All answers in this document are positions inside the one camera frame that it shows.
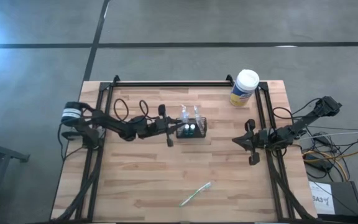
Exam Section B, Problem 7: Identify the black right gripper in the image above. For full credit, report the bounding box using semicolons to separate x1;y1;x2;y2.
232;118;270;166

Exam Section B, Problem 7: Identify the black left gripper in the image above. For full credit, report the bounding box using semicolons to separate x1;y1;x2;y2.
149;104;186;148

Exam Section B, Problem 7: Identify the purple toothbrush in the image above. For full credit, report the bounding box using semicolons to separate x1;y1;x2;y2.
193;105;204;131

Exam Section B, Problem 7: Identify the green white toothbrush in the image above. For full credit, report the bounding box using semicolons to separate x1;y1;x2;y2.
178;181;213;208

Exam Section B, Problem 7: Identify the Lysol wipes canister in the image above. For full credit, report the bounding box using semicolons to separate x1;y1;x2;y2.
229;68;260;108

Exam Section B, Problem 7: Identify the black power adapter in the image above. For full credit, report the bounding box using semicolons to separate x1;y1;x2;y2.
305;154;334;172

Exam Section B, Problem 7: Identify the white paper label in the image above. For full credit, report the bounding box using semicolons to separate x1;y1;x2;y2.
308;182;336;215

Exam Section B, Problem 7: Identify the black equipment case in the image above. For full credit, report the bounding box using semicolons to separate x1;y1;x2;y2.
309;181;358;216

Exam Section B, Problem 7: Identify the black wire caddy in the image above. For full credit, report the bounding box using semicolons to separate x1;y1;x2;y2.
175;116;208;139

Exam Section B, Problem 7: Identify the black aluminium rig frame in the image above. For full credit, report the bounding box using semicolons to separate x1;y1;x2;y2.
50;74;318;224

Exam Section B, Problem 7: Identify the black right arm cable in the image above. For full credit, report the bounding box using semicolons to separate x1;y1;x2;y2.
272;98;323;121

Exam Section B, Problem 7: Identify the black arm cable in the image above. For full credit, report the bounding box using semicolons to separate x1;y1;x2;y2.
272;98;323;121
112;98;155;123

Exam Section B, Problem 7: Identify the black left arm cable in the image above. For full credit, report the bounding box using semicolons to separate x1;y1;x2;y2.
112;98;155;123

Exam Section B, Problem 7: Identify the yellow floor cable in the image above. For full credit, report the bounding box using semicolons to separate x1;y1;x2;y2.
301;149;358;183

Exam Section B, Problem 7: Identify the black side bracket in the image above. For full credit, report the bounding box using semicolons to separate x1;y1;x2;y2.
61;130;83;141

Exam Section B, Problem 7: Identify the white floor cable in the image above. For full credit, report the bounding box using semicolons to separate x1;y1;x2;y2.
296;129;358;141

